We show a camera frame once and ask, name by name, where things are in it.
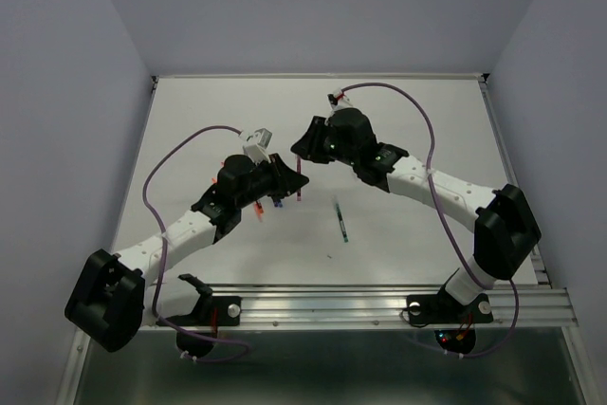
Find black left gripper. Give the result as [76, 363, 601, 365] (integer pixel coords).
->
[236, 153, 308, 209]

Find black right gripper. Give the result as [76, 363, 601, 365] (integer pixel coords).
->
[291, 115, 359, 167]

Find red orange marker pen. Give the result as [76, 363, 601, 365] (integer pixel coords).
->
[253, 201, 264, 222]

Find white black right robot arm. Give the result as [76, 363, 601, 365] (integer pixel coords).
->
[291, 108, 542, 320]

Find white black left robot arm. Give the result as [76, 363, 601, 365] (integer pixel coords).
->
[64, 154, 309, 352]

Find green marker pen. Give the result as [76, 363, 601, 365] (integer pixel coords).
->
[332, 196, 349, 244]

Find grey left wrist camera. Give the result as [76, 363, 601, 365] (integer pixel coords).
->
[239, 128, 272, 164]

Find aluminium front frame rails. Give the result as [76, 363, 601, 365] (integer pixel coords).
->
[75, 284, 580, 330]

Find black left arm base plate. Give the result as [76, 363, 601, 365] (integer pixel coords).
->
[157, 273, 251, 364]

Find aluminium table edge rail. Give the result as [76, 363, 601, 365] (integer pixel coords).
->
[478, 73, 506, 151]

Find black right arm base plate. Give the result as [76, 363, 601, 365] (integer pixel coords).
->
[399, 290, 493, 356]

